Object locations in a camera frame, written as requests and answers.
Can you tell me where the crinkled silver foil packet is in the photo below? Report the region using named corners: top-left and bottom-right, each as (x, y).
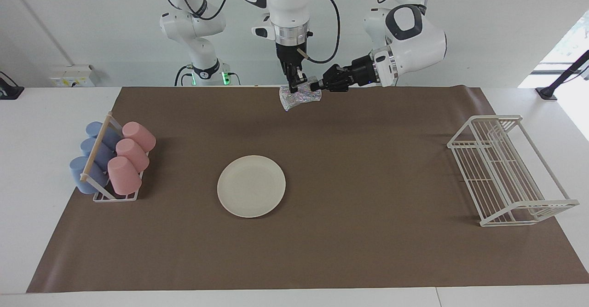
top-left (279, 76), bottom-right (323, 112)

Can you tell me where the cream round plate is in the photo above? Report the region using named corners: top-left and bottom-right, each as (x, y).
top-left (217, 155), bottom-right (286, 219)

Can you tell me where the pink plastic cup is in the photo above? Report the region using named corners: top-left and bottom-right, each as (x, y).
top-left (122, 122), bottom-right (156, 153)
top-left (115, 139), bottom-right (150, 173)
top-left (107, 156), bottom-right (142, 196)

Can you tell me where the brown table mat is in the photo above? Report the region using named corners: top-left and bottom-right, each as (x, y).
top-left (26, 85), bottom-right (589, 294)

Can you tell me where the blue plastic cup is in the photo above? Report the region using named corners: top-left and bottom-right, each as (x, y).
top-left (81, 138), bottom-right (115, 172)
top-left (69, 156), bottom-right (109, 195)
top-left (86, 122), bottom-right (122, 151)

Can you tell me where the black table clamp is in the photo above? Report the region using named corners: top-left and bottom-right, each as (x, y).
top-left (0, 71), bottom-right (24, 100)

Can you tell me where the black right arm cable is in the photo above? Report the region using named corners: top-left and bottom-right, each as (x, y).
top-left (301, 0), bottom-right (341, 64)

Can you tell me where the white wire dish rack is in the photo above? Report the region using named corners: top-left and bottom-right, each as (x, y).
top-left (447, 115), bottom-right (580, 227)

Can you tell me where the white wire cup rack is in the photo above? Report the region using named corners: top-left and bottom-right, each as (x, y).
top-left (80, 111), bottom-right (150, 203)

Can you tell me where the white wall power outlet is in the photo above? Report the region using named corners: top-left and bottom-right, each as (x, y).
top-left (50, 65), bottom-right (95, 87)

